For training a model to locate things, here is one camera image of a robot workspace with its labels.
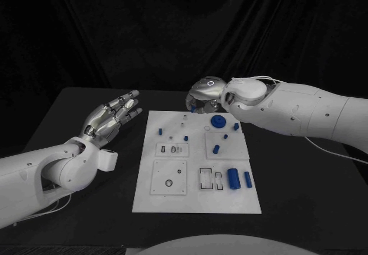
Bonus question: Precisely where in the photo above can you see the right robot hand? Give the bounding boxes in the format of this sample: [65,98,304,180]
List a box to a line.
[185,75,227,114]

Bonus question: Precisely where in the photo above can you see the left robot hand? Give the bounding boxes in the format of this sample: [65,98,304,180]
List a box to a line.
[78,90,143,149]

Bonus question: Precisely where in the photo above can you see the white task board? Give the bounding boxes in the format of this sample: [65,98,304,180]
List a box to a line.
[132,110,263,215]

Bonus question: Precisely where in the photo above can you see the blue gear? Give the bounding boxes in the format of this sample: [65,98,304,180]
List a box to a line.
[211,115,227,129]

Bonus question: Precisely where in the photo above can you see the thick long blue cylinder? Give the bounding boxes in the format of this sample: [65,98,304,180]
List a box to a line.
[227,168,241,191]

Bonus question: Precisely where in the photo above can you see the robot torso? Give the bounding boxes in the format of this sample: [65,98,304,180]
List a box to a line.
[126,234,324,255]

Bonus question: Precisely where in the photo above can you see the white cable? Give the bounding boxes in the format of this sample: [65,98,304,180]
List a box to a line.
[12,193,73,227]
[231,75,288,84]
[304,136,368,165]

